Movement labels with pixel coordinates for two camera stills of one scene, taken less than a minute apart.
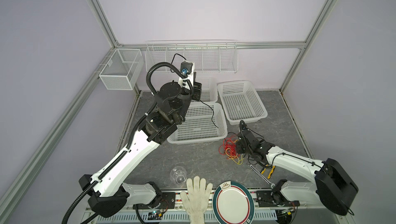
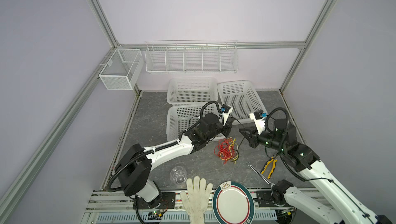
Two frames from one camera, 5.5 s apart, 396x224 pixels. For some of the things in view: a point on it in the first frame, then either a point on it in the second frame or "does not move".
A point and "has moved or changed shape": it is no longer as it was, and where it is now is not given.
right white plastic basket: (241, 101) does not move
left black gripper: (197, 91) -> (227, 127)
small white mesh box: (122, 69) does not move
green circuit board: (154, 215) does not move
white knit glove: (196, 200) does not move
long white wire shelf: (206, 55) does not move
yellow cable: (235, 158) has moved or changed shape
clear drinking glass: (178, 175) does not move
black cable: (209, 107) -> (242, 138)
